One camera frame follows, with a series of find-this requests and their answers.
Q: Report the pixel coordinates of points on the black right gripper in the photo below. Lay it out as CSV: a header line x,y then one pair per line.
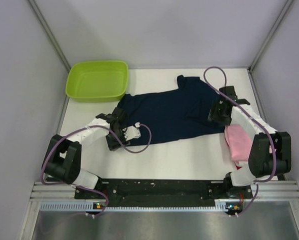
x,y
213,114

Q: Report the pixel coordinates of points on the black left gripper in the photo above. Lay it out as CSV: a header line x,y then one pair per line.
x,y
112,145

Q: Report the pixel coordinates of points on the navy blue t shirt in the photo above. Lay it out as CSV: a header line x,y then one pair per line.
x,y
172,115

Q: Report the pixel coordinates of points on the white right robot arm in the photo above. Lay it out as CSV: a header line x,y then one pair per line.
x,y
271,151

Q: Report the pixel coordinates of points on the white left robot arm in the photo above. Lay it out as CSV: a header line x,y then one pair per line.
x,y
64,153

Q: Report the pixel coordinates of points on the pink folded t shirt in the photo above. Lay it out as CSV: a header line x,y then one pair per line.
x,y
238,141

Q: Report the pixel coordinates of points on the lime green plastic basin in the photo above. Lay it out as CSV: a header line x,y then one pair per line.
x,y
97,81

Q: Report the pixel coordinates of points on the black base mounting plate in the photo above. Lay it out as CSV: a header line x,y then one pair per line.
x,y
169,193

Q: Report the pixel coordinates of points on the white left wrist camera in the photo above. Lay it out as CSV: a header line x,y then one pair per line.
x,y
132,132

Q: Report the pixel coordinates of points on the grey slotted cable duct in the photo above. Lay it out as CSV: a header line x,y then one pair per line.
x,y
59,206

